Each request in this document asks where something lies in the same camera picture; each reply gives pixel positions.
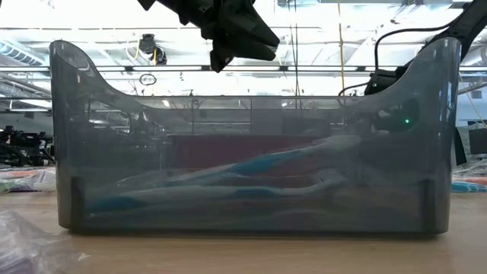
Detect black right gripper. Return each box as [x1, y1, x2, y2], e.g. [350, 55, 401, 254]
[371, 98, 420, 135]

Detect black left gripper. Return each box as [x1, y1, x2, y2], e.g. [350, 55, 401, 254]
[156, 0, 282, 74]

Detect orange white toothbrush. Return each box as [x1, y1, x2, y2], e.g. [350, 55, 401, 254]
[0, 168, 49, 180]
[456, 174, 487, 184]

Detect black leaning panel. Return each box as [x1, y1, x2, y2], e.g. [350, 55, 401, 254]
[454, 126, 469, 167]

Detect black monitor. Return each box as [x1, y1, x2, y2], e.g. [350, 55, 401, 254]
[467, 127, 487, 155]

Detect black hanging device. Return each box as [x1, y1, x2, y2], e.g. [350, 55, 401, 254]
[138, 33, 169, 66]

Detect orange plastic basket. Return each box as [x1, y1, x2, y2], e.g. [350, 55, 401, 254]
[167, 133, 333, 230]

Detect grey transparent plastic bin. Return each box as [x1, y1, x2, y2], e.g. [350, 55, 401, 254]
[48, 37, 461, 235]

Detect black robot equipment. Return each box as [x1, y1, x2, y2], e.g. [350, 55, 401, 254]
[0, 125, 56, 168]

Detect dark purple wrapped toothbrush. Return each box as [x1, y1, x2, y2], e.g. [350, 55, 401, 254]
[0, 208, 93, 274]

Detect thin black looped cable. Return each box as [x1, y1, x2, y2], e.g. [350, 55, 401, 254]
[138, 72, 158, 87]

